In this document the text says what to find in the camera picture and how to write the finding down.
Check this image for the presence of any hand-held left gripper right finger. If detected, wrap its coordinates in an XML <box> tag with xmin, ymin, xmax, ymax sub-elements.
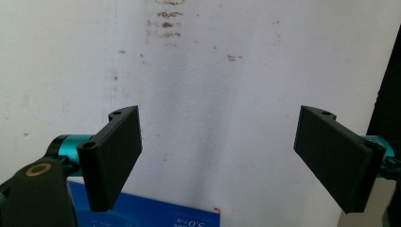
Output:
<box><xmin>293</xmin><ymin>105</ymin><xmax>387</xmax><ymax>215</ymax></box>

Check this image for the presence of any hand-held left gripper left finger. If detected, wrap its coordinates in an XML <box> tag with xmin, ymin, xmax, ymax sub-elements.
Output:
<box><xmin>77</xmin><ymin>105</ymin><xmax>144</xmax><ymax>213</ymax></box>

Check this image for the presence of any blue printed box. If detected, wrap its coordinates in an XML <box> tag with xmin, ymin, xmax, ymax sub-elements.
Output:
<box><xmin>67</xmin><ymin>180</ymin><xmax>221</xmax><ymax>227</ymax></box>

